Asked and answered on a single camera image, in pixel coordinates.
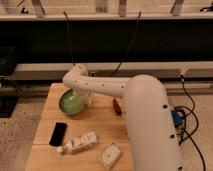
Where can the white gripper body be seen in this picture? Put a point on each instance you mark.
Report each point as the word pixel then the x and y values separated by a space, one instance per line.
pixel 84 96

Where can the green ceramic bowl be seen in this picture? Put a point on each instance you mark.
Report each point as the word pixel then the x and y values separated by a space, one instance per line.
pixel 70 104

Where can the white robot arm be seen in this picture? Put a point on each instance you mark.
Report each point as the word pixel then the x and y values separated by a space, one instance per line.
pixel 150 127

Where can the white labelled bottle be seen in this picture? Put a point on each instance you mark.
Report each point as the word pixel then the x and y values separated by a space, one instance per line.
pixel 79 143

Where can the black smartphone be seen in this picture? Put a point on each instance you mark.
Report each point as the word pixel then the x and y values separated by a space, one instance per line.
pixel 58 134

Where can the white rectangular packet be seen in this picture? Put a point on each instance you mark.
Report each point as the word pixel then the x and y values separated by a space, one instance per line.
pixel 110 155

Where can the black box at left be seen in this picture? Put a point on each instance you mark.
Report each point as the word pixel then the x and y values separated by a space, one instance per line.
pixel 8 63

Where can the blue connector plug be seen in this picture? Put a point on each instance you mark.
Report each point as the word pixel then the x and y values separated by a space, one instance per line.
pixel 178 120

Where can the wall power outlet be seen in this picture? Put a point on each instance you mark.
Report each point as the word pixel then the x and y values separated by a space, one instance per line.
pixel 92 73

